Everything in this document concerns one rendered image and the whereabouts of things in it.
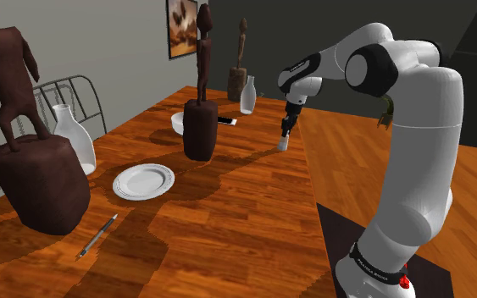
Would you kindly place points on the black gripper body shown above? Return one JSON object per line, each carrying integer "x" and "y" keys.
{"x": 292, "y": 113}

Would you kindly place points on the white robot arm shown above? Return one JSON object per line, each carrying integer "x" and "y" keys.
{"x": 422, "y": 136}

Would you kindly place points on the small white bottle vase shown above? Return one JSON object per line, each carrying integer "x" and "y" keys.
{"x": 248, "y": 97}

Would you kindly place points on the light brown wooden figure statue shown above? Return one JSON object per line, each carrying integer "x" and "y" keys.
{"x": 237, "y": 84}

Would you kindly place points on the black and white phone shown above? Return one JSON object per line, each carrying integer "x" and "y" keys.
{"x": 226, "y": 121}

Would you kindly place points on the slim dark brown figure statue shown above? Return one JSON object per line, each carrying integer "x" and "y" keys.
{"x": 199, "y": 132}

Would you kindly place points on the brown wooden table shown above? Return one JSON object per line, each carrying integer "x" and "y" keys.
{"x": 242, "y": 214}

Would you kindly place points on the white bowl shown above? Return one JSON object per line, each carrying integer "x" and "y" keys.
{"x": 178, "y": 123}

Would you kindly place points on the dark robot stand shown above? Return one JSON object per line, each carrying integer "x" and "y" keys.
{"x": 337, "y": 235}

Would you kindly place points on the white plate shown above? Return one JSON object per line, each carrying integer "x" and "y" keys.
{"x": 143, "y": 181}

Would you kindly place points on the grey metal chair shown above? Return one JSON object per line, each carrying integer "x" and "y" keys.
{"x": 90, "y": 93}

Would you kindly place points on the large white bottle vase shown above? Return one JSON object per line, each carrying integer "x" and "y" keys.
{"x": 77, "y": 140}

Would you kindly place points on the grey pen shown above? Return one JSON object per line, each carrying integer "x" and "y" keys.
{"x": 96, "y": 237}

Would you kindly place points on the large dark brown figure statue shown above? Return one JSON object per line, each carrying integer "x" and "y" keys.
{"x": 39, "y": 181}

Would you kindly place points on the framed wall picture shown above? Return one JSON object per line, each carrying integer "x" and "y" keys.
{"x": 181, "y": 29}

